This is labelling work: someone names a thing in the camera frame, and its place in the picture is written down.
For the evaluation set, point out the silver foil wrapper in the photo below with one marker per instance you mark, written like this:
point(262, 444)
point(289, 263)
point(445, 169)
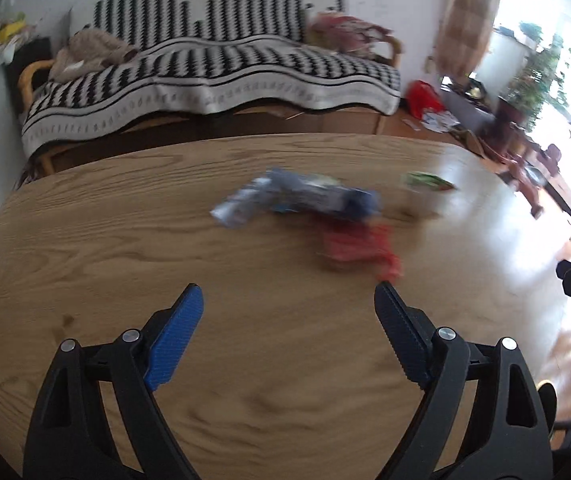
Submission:
point(305, 192)

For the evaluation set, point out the black speaker box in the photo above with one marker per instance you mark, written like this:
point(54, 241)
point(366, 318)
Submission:
point(15, 67)

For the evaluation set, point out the green white packet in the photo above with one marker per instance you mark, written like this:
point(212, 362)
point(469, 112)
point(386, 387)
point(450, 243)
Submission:
point(425, 181)

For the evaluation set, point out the red plastic bag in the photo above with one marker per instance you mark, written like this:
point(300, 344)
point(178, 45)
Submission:
point(423, 97)

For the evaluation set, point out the wooden rocking horse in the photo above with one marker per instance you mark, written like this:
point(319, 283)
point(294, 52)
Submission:
point(530, 180)

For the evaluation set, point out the pink plush cushion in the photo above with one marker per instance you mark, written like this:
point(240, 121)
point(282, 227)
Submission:
point(345, 27)

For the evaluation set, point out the scattered paper scraps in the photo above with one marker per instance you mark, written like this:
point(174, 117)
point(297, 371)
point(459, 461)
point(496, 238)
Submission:
point(438, 120)

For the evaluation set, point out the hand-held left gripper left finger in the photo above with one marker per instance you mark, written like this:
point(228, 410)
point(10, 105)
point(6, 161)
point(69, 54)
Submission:
point(175, 340)

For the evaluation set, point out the brown checked curtain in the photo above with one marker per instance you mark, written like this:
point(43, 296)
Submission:
point(470, 20)

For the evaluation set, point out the black white striped blanket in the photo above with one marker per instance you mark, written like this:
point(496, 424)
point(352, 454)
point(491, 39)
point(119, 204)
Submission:
point(215, 70)

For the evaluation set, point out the red wrapper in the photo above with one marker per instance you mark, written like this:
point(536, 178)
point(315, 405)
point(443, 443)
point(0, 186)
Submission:
point(360, 245)

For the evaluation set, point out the low grey cabinet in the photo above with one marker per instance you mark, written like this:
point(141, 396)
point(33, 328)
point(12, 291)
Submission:
point(468, 105)

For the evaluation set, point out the wooden sofa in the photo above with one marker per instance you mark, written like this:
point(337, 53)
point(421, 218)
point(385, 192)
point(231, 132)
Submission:
point(30, 72)

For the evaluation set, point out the potted green plant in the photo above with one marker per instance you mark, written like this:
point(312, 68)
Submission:
point(540, 70)

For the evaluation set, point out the beige patterned clothing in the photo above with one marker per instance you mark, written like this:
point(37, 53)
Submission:
point(92, 47)

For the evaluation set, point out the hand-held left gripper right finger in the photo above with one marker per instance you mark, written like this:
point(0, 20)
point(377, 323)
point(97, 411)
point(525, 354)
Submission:
point(408, 340)

